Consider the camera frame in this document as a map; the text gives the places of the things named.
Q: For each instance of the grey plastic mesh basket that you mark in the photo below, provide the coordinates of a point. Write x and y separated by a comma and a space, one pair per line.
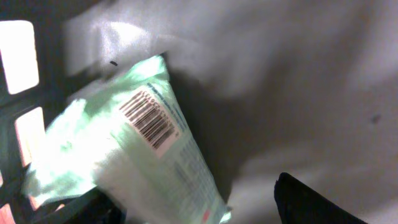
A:
303, 87

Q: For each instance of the green wet wipes pack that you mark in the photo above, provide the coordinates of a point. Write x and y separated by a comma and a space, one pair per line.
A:
132, 142

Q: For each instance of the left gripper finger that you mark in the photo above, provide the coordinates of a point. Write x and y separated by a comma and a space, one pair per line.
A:
299, 204

